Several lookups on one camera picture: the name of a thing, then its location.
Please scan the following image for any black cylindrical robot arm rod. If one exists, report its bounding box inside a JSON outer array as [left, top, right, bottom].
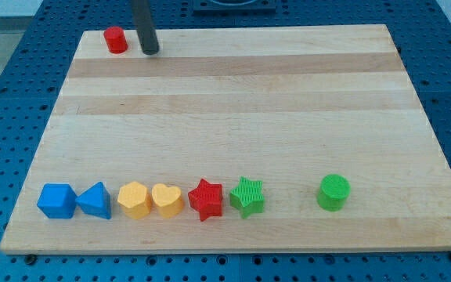
[[130, 0, 160, 56]]

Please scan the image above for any light wooden board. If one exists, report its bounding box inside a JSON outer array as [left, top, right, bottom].
[[0, 24, 451, 255]]

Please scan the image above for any red star block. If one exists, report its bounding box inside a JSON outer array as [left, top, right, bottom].
[[188, 179, 223, 222]]

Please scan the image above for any green star block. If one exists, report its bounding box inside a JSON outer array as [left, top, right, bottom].
[[229, 176, 265, 219]]

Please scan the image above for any yellow heart block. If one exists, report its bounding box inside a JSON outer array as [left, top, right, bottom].
[[151, 183, 185, 219]]

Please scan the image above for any yellow hexagon block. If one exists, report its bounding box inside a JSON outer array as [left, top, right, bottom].
[[117, 182, 153, 219]]

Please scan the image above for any green cylinder block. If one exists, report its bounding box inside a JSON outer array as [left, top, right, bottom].
[[316, 174, 351, 212]]

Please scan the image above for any blue triangular prism block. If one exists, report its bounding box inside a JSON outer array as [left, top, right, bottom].
[[76, 182, 111, 220]]

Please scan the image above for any red cylinder block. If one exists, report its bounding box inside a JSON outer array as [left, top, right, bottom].
[[103, 26, 128, 54]]

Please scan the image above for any blue cube block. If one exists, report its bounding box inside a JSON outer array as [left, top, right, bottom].
[[37, 183, 77, 219]]

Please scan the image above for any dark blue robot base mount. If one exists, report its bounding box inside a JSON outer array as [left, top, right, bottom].
[[191, 0, 276, 13]]

